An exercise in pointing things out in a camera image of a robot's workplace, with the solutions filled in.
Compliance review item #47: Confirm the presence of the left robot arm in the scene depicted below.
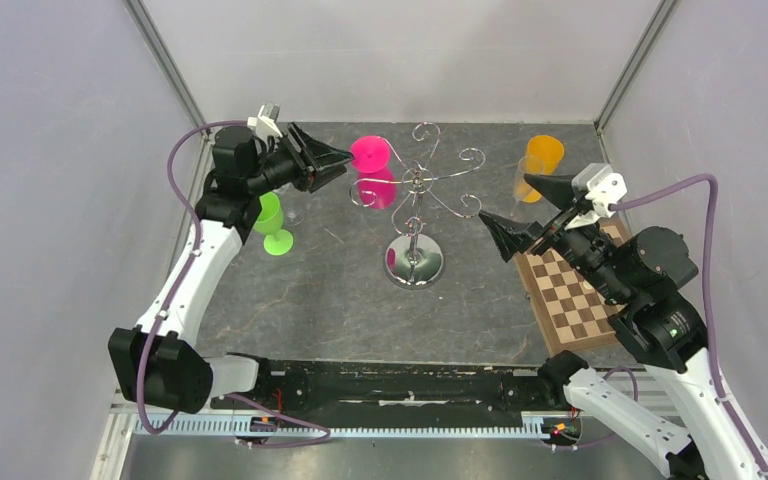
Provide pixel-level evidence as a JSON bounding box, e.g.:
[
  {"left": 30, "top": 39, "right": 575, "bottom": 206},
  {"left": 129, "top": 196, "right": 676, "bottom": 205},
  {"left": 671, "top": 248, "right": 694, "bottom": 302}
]
[{"left": 108, "top": 119, "right": 353, "bottom": 413}]

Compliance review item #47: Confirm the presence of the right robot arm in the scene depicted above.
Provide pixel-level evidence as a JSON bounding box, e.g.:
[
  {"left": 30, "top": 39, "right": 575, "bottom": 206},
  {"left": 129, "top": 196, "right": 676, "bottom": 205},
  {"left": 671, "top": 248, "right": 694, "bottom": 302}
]
[{"left": 479, "top": 165, "right": 768, "bottom": 479}]

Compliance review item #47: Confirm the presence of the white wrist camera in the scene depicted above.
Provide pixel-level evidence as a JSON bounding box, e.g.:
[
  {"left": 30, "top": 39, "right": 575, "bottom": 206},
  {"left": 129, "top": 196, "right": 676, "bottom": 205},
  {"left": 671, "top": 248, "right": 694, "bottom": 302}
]
[
  {"left": 247, "top": 102, "right": 283, "bottom": 142},
  {"left": 565, "top": 163, "right": 628, "bottom": 230}
]

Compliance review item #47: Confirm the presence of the wooden chessboard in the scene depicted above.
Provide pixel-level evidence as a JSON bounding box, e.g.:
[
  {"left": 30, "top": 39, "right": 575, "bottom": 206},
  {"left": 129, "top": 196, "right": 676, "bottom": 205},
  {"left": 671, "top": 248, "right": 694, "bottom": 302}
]
[{"left": 513, "top": 249, "right": 619, "bottom": 356}]

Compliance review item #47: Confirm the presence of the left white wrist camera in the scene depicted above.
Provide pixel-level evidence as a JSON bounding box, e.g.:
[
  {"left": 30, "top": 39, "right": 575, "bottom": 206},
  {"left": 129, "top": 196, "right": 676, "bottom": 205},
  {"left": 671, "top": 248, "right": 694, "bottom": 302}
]
[{"left": 247, "top": 102, "right": 283, "bottom": 142}]

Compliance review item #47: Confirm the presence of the orange wine glass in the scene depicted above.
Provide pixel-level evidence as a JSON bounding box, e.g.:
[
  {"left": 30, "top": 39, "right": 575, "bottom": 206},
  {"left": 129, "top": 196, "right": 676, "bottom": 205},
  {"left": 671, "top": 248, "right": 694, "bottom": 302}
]
[{"left": 513, "top": 135, "right": 565, "bottom": 203}]

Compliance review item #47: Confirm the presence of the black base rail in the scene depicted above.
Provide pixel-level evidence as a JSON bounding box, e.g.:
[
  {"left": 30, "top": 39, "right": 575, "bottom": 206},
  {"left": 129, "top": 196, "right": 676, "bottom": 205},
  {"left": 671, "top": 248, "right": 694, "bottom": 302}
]
[{"left": 246, "top": 360, "right": 572, "bottom": 429}]

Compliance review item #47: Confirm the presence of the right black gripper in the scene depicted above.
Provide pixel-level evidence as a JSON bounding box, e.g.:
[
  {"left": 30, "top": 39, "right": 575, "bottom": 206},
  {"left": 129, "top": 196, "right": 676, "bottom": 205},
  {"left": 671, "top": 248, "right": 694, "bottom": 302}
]
[{"left": 479, "top": 171, "right": 633, "bottom": 302}]

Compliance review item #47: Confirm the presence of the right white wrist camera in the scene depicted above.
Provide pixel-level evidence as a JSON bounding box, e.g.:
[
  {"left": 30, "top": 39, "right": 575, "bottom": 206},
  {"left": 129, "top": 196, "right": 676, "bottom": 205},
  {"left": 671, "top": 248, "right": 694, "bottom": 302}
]
[{"left": 565, "top": 163, "right": 628, "bottom": 230}]

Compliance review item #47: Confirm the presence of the pink wine glass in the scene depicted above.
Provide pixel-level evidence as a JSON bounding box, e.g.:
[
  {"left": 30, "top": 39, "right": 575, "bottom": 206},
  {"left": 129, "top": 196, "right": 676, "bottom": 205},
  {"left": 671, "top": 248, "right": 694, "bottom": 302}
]
[{"left": 350, "top": 136, "right": 397, "bottom": 210}]

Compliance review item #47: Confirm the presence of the chrome wine glass rack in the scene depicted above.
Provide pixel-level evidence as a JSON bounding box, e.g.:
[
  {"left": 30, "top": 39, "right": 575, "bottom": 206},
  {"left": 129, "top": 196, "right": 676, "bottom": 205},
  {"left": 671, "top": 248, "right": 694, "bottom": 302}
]
[{"left": 349, "top": 122, "right": 486, "bottom": 290}]

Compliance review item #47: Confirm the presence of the clear wine glass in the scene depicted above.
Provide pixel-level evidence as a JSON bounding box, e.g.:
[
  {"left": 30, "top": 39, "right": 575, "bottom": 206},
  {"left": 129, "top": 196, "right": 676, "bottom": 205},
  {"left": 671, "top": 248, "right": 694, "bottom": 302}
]
[{"left": 276, "top": 186, "right": 305, "bottom": 227}]

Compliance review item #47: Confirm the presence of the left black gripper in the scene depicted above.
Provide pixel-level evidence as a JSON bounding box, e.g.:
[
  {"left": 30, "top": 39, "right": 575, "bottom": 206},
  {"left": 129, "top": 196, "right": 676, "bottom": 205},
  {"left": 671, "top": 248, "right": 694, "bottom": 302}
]
[{"left": 246, "top": 122, "right": 354, "bottom": 197}]

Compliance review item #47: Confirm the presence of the green wine glass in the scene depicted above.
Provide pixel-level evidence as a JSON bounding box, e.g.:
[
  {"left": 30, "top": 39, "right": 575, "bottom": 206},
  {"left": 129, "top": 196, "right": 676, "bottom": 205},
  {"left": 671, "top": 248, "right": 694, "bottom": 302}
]
[{"left": 254, "top": 192, "right": 294, "bottom": 256}]

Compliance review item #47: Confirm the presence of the white slotted cable duct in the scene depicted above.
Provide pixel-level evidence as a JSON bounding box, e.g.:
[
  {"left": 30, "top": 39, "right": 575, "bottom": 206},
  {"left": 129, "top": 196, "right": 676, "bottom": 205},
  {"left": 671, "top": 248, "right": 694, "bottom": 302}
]
[{"left": 165, "top": 413, "right": 558, "bottom": 440}]

